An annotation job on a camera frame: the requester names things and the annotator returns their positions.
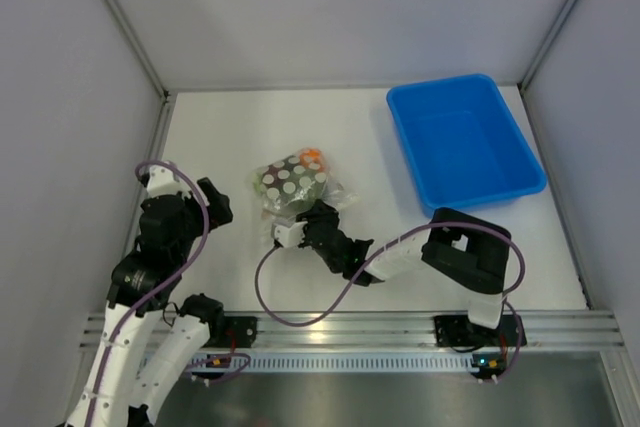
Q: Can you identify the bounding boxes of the clear polka dot zip bag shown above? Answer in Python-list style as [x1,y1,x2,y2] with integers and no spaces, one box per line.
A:
[246,146,360,237]

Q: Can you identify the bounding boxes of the orange toy fruit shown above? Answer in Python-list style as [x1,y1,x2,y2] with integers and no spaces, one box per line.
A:
[300,148,325,164]

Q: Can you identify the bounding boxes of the lime green toy fruit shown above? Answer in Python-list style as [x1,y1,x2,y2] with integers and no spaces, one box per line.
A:
[251,171,265,196]

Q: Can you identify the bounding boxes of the green netted toy melon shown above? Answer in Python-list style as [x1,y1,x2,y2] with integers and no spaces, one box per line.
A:
[266,171,328,215]

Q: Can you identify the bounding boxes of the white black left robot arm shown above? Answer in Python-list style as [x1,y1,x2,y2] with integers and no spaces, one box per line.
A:
[64,168,233,426]

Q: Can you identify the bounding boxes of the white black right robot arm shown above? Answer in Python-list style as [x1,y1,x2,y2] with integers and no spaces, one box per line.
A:
[295,201,523,344]

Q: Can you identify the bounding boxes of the blue plastic bin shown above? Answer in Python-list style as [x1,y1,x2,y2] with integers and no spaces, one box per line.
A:
[386,73,547,214]

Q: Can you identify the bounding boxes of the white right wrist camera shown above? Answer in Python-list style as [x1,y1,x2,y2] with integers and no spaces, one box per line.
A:
[271,221,307,249]

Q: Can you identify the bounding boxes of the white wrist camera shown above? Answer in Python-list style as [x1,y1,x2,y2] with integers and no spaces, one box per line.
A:
[271,221,307,249]
[146,166,191,198]

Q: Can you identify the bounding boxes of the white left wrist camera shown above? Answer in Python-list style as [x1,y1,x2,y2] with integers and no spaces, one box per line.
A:
[146,166,191,198]

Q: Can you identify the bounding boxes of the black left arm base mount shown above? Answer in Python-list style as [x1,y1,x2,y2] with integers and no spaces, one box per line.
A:
[205,315,258,351]

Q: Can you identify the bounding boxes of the white slotted cable duct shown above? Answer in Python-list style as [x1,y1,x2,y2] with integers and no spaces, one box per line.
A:
[183,353,479,375]

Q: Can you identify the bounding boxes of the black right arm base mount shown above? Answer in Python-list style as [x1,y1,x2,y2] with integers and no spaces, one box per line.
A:
[434,314,527,349]

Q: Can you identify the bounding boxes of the left vertical frame post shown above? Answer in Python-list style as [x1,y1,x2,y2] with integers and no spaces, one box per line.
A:
[102,0,168,99]

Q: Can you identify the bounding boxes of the vertical frame post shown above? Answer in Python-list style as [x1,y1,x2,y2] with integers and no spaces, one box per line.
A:
[518,0,581,93]
[102,0,168,99]

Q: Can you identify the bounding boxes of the aluminium frame rail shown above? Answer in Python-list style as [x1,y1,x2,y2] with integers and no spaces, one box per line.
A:
[79,310,624,348]

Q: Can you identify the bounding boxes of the right vertical frame post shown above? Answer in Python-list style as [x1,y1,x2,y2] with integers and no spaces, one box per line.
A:
[518,0,581,93]

